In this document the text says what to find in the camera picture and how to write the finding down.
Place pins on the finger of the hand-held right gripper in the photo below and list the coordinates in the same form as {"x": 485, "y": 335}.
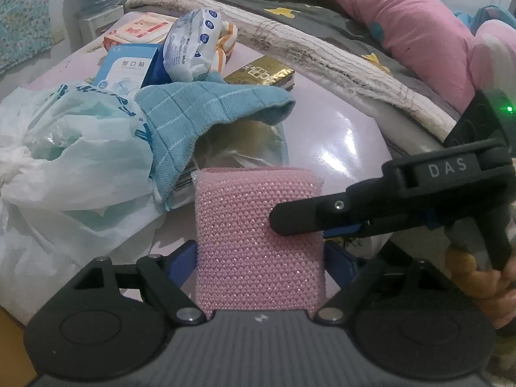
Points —
{"x": 342, "y": 230}
{"x": 306, "y": 217}

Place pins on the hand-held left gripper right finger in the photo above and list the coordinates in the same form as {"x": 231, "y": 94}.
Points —
{"x": 338, "y": 260}

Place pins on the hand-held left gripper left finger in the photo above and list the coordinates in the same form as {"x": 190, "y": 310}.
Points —
{"x": 187, "y": 256}

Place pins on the pink knitted sponge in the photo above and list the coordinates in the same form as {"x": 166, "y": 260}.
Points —
{"x": 242, "y": 229}

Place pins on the blue checked cloth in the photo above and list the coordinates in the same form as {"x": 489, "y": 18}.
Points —
{"x": 193, "y": 109}

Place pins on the gold tissue pack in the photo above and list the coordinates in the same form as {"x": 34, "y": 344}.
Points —
{"x": 262, "y": 70}

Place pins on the orange striped cloth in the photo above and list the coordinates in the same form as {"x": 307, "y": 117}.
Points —
{"x": 225, "y": 44}

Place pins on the blue bandage box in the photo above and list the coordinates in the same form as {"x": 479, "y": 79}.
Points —
{"x": 125, "y": 68}

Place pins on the blue white cotton pack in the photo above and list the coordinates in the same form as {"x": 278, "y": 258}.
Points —
{"x": 189, "y": 44}

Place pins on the person's right hand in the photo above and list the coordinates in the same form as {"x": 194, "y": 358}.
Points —
{"x": 483, "y": 290}

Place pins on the pink white cushion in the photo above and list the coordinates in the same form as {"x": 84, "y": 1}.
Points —
{"x": 492, "y": 48}

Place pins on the beige checked blanket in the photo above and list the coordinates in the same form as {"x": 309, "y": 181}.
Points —
{"x": 342, "y": 76}

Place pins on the large white plastic bag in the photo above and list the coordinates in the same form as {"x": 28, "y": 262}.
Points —
{"x": 80, "y": 149}

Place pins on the pink pillow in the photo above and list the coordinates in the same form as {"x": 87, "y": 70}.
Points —
{"x": 403, "y": 16}

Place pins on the grey printed blanket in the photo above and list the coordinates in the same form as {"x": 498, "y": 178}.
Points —
{"x": 322, "y": 36}

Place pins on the red white wet wipes pack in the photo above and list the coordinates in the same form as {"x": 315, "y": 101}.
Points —
{"x": 137, "y": 28}

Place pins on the white water dispenser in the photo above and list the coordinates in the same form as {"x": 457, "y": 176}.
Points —
{"x": 100, "y": 22}

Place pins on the floral hanging cloth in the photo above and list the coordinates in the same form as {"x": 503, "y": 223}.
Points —
{"x": 20, "y": 20}

